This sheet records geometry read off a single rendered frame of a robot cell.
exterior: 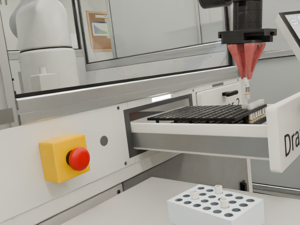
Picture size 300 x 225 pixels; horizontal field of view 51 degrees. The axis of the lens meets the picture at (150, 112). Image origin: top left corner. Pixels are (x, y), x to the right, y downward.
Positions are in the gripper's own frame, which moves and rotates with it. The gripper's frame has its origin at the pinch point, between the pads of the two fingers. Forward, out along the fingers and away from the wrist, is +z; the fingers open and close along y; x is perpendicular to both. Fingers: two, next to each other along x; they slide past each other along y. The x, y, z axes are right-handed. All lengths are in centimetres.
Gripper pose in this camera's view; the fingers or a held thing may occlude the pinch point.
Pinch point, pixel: (246, 75)
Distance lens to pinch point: 69.9
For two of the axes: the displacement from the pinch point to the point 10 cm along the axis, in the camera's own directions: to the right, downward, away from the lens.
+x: -6.2, 1.8, -7.6
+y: -7.8, -0.9, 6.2
